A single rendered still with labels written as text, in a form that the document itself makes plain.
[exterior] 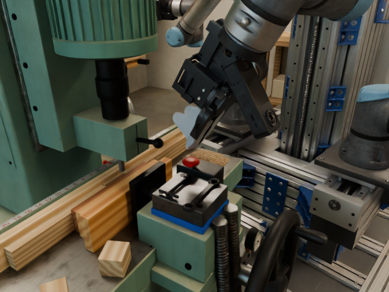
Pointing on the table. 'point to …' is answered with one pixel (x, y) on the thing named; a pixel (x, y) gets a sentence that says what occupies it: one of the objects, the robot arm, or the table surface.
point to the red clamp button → (191, 161)
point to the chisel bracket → (110, 134)
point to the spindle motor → (103, 28)
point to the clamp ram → (146, 187)
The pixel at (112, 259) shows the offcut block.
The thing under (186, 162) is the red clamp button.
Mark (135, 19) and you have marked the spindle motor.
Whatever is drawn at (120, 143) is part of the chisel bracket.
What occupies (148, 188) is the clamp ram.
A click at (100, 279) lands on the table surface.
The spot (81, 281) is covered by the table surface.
